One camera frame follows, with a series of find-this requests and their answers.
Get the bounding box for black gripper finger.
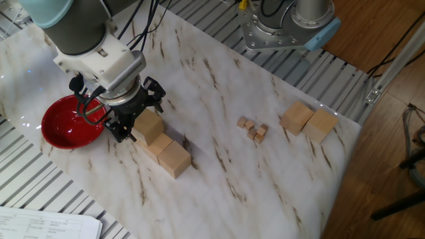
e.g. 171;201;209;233
102;113;134;144
142;76;167;114

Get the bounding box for black stand legs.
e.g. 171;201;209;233
370;151;425;222

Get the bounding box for white printed paper stack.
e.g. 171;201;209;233
0;206;103;239

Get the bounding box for red glossy bowl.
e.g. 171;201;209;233
41;95;108;150

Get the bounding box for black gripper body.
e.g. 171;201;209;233
111;85;151;126

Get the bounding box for grey cable bundle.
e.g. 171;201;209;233
401;104;425;190

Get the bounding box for black gripper cable bundle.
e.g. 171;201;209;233
68;0;173;126

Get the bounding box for large wooden cube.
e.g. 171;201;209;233
131;108;165;147
157;140;193;179
136;131;174;165
301;108;339;144
279;101;315;137

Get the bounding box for thin black floor cable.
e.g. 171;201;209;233
367;11;425;79

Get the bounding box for white marble pattern board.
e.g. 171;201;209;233
0;3;362;239

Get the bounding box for white wrist mount housing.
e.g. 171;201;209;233
52;19;147;96

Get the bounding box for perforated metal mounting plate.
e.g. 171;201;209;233
0;0;31;26

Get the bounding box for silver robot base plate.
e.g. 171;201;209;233
237;0;308;52

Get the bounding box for aluminium frame rail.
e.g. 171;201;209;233
358;19;425;125

